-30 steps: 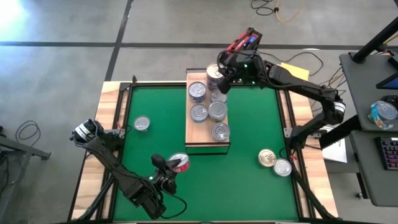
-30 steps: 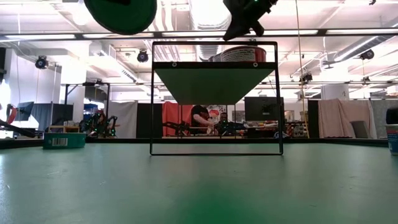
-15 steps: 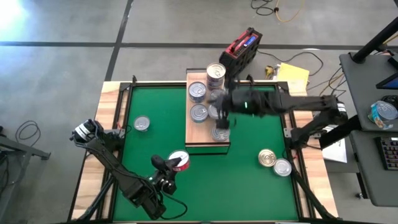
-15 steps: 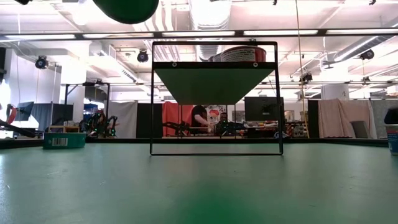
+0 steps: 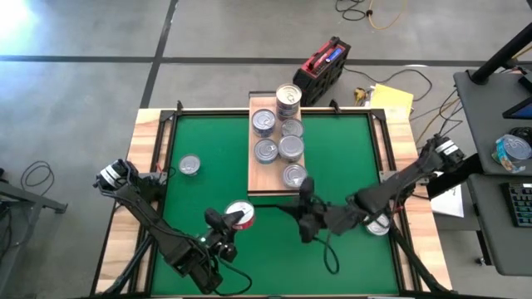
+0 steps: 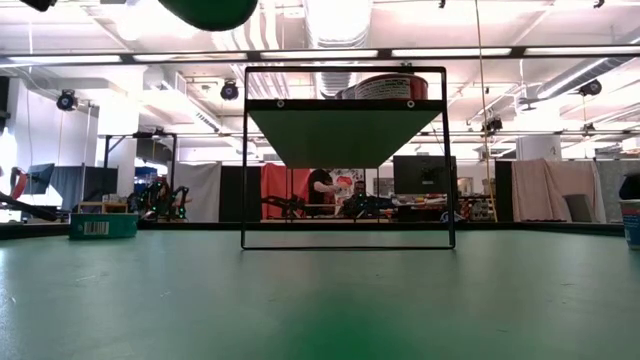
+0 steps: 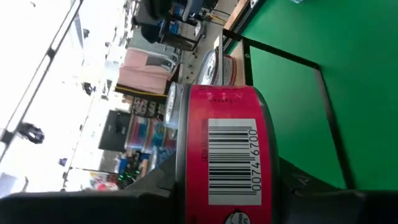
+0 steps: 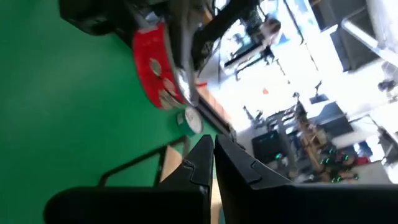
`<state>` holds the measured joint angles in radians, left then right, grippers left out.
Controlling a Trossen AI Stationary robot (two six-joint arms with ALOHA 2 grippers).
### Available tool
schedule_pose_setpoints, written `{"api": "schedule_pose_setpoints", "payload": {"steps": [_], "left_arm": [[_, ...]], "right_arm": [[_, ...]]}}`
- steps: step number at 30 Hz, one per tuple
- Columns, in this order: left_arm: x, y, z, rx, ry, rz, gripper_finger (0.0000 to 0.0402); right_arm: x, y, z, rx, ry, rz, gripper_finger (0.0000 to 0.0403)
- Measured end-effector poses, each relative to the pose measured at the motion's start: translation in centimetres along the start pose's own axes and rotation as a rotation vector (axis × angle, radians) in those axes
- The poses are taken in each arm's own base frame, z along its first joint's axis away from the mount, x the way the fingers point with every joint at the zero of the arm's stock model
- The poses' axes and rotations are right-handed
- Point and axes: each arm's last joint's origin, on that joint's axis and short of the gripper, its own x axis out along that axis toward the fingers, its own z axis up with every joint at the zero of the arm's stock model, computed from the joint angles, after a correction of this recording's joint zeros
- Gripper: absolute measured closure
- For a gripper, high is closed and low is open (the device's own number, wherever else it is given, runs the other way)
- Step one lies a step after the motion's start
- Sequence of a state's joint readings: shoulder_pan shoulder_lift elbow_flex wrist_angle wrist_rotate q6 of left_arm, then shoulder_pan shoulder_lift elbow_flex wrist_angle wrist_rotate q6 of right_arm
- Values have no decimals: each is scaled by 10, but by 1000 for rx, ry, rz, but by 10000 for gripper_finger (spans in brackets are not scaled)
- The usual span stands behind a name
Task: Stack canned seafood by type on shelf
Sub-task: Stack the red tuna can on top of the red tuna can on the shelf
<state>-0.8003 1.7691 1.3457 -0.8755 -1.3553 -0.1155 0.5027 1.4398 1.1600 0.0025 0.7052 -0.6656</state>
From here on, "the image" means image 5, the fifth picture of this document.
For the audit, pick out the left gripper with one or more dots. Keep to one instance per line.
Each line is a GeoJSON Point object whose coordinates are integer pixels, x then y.
{"type": "Point", "coordinates": [218, 245]}

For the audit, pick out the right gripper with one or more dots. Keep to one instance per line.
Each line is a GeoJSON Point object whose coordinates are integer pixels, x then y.
{"type": "Point", "coordinates": [311, 216]}

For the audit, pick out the red white-label can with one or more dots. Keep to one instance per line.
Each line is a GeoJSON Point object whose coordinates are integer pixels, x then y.
{"type": "Point", "coordinates": [242, 209]}
{"type": "Point", "coordinates": [293, 175]}

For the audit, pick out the white green-label can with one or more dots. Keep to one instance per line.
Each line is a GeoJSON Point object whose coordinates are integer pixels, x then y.
{"type": "Point", "coordinates": [291, 146]}

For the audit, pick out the teal can silver lid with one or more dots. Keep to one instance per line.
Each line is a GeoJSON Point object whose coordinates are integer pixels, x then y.
{"type": "Point", "coordinates": [266, 150]}
{"type": "Point", "coordinates": [292, 128]}

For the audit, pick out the white blue-label can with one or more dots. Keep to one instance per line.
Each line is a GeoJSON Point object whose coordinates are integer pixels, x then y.
{"type": "Point", "coordinates": [264, 135]}

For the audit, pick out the blue fish-print can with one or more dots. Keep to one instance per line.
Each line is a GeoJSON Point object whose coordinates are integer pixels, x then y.
{"type": "Point", "coordinates": [264, 120]}

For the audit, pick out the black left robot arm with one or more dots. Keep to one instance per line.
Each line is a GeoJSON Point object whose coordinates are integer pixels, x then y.
{"type": "Point", "coordinates": [158, 232]}

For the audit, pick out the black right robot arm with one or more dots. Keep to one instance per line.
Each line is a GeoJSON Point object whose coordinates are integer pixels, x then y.
{"type": "Point", "coordinates": [395, 187]}

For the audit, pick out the green table mat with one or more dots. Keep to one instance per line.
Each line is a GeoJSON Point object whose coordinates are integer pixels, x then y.
{"type": "Point", "coordinates": [270, 257]}

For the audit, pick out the yellow plug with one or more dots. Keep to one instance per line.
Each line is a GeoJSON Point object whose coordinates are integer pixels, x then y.
{"type": "Point", "coordinates": [359, 96]}

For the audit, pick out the red black power station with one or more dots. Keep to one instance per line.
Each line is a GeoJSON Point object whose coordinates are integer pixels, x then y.
{"type": "Point", "coordinates": [320, 74]}

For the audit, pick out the yellow paper pad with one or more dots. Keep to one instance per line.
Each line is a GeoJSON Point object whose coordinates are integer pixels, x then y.
{"type": "Point", "coordinates": [390, 97]}

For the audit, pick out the white paper sheet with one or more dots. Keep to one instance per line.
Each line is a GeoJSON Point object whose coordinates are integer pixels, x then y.
{"type": "Point", "coordinates": [449, 203]}

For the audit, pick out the black desk beam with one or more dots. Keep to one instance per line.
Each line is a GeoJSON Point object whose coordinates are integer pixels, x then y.
{"type": "Point", "coordinates": [453, 182]}

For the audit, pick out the grey desk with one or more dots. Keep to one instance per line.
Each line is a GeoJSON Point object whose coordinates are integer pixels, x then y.
{"type": "Point", "coordinates": [490, 249]}
{"type": "Point", "coordinates": [478, 124]}

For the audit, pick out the grey metal stand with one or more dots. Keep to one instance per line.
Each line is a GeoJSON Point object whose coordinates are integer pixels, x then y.
{"type": "Point", "coordinates": [25, 199]}

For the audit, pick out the black keyboard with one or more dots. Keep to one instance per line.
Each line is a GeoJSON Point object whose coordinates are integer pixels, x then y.
{"type": "Point", "coordinates": [519, 205]}

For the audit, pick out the black headphones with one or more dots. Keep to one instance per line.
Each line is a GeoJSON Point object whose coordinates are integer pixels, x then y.
{"type": "Point", "coordinates": [523, 133]}

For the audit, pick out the black tablet screen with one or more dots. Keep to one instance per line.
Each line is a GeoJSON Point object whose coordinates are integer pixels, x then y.
{"type": "Point", "coordinates": [521, 110]}

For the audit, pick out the wooden shelf black metal frame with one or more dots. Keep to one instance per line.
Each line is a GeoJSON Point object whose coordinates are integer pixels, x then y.
{"type": "Point", "coordinates": [259, 178]}

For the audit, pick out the black metal table frame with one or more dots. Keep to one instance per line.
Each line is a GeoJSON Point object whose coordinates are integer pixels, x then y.
{"type": "Point", "coordinates": [208, 112]}

